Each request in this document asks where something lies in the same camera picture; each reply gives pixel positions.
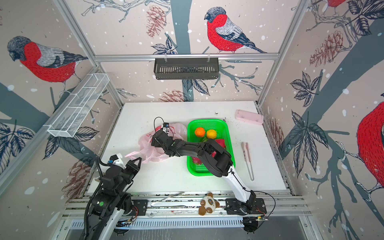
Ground plush panda toy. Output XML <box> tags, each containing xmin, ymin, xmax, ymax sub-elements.
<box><xmin>198</xmin><ymin>193</ymin><xmax>220</xmax><ymax>216</ymax></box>

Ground pink rectangular box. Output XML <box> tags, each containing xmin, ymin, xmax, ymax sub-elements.
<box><xmin>235</xmin><ymin>110</ymin><xmax>264</xmax><ymax>125</ymax></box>

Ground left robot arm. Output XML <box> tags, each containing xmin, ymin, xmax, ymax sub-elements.
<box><xmin>80</xmin><ymin>155</ymin><xmax>146</xmax><ymax>240</ymax></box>

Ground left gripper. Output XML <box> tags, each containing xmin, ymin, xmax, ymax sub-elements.
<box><xmin>115</xmin><ymin>156</ymin><xmax>142</xmax><ymax>195</ymax></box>

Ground pink plastic bag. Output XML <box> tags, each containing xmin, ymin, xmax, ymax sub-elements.
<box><xmin>124</xmin><ymin>121</ymin><xmax>188</xmax><ymax>164</ymax></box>

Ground yellow fruit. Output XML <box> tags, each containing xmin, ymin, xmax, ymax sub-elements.
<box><xmin>206</xmin><ymin>130</ymin><xmax>217</xmax><ymax>140</ymax></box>

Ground orange fruit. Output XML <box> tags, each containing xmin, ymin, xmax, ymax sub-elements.
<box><xmin>195</xmin><ymin>127</ymin><xmax>206</xmax><ymax>138</ymax></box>

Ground green plastic basket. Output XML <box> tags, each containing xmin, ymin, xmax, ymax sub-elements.
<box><xmin>187</xmin><ymin>119</ymin><xmax>236</xmax><ymax>177</ymax></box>

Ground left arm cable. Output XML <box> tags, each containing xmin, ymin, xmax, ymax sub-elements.
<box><xmin>94</xmin><ymin>155</ymin><xmax>109</xmax><ymax>178</ymax></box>

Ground white mesh wall shelf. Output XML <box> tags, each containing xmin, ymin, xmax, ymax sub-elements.
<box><xmin>48</xmin><ymin>73</ymin><xmax>110</xmax><ymax>138</ymax></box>

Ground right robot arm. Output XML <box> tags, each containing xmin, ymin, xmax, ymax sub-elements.
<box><xmin>152</xmin><ymin>130</ymin><xmax>266</xmax><ymax>216</ymax></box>

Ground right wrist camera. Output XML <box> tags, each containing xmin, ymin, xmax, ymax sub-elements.
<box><xmin>162</xmin><ymin>122</ymin><xmax>170</xmax><ymax>135</ymax></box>

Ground black hanging wire basket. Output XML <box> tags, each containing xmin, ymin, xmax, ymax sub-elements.
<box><xmin>154</xmin><ymin>57</ymin><xmax>219</xmax><ymax>80</ymax></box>

